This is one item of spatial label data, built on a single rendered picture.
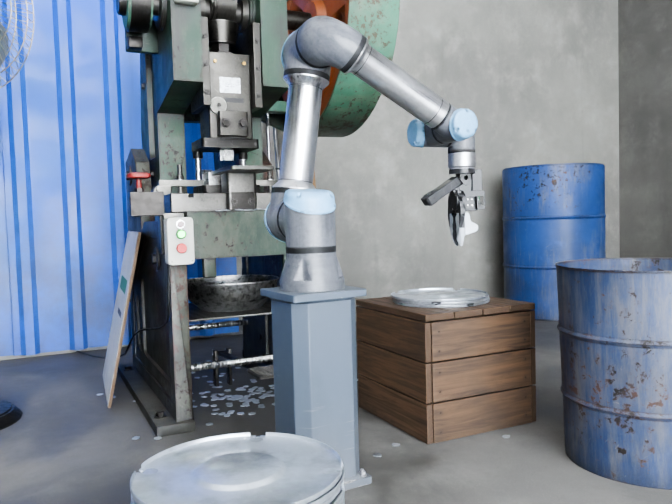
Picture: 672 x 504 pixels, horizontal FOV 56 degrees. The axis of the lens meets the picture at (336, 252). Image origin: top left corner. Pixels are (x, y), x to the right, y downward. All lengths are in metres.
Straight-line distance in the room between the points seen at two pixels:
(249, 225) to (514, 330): 0.86
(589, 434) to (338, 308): 0.66
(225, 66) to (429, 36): 2.15
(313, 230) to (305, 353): 0.27
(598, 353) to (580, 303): 0.12
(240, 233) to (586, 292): 1.03
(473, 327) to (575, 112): 3.24
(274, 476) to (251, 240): 1.21
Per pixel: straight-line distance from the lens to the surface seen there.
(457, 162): 1.77
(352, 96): 2.17
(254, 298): 2.13
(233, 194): 2.06
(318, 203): 1.41
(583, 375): 1.61
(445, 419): 1.79
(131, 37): 2.32
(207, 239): 1.97
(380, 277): 3.82
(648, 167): 4.98
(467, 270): 4.17
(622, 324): 1.53
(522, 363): 1.92
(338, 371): 1.44
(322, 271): 1.40
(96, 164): 3.30
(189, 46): 2.15
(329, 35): 1.52
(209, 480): 0.91
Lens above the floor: 0.61
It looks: 3 degrees down
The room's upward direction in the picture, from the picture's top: 2 degrees counter-clockwise
